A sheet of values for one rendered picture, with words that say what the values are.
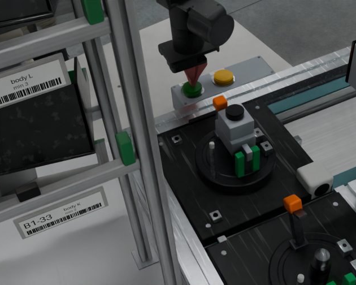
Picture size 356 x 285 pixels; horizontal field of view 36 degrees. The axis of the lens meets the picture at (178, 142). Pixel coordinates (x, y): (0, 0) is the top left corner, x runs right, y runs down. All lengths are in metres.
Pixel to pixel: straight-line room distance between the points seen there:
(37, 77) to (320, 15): 2.65
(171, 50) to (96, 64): 0.40
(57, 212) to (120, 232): 0.50
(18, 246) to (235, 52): 0.68
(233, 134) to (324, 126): 0.29
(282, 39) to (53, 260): 2.05
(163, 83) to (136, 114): 0.81
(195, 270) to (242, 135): 0.22
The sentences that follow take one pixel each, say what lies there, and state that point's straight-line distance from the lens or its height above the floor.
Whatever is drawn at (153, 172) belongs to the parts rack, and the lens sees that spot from 0.54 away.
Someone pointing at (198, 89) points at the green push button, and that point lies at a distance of 1.09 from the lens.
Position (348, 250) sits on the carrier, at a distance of 0.83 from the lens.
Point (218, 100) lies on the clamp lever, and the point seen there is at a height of 1.08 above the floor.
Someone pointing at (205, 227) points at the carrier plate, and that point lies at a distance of 0.88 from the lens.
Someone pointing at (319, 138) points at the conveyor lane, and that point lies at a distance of 1.08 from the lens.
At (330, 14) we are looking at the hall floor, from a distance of 3.02.
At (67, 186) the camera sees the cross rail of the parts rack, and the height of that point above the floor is 1.31.
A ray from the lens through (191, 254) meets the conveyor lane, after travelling 0.87.
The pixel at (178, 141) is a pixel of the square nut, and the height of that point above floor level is 0.98.
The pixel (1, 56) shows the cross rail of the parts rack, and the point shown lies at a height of 1.47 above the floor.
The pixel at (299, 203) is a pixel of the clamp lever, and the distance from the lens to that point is 0.78.
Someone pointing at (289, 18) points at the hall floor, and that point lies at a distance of 2.98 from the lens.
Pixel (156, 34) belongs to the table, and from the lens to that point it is 1.44.
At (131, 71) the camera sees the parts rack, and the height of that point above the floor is 1.41.
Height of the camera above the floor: 1.70
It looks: 47 degrees down
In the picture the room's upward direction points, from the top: 7 degrees counter-clockwise
